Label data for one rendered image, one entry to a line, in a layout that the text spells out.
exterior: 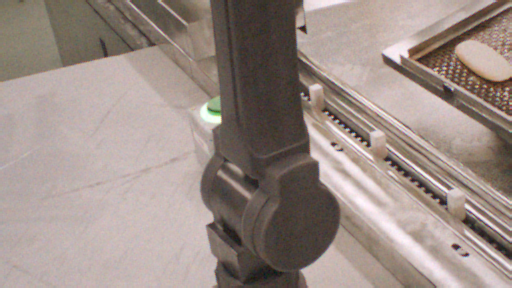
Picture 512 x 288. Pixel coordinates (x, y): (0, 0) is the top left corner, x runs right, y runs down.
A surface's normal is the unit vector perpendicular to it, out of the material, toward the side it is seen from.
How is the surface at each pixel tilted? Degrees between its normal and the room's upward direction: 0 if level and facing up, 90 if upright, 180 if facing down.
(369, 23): 0
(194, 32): 90
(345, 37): 0
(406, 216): 0
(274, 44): 90
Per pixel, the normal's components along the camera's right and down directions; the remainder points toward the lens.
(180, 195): -0.14, -0.84
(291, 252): 0.52, 0.38
